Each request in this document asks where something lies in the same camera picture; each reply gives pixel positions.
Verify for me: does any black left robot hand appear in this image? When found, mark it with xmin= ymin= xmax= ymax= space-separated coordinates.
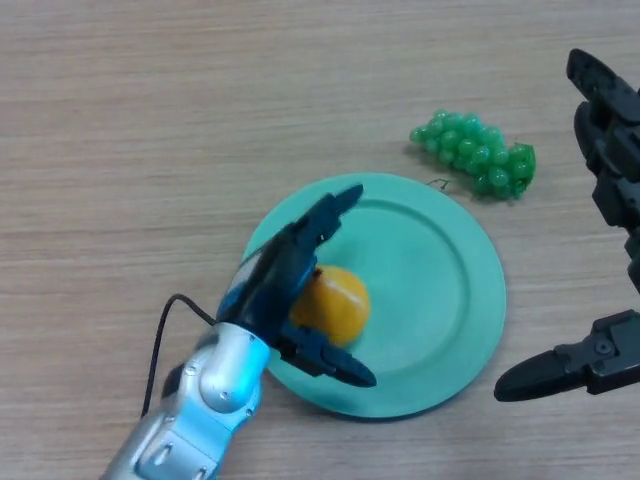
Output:
xmin=217 ymin=184 xmax=377 ymax=389

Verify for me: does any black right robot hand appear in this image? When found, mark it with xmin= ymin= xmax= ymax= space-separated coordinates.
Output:
xmin=493 ymin=48 xmax=640 ymax=403

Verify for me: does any yellow pear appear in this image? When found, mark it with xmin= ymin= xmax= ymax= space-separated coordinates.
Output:
xmin=289 ymin=265 xmax=372 ymax=349

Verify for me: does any green round plate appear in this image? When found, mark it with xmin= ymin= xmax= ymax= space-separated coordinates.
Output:
xmin=242 ymin=172 xmax=507 ymax=420

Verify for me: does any green grape bunch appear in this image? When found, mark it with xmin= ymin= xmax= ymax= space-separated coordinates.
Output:
xmin=409 ymin=109 xmax=537 ymax=202

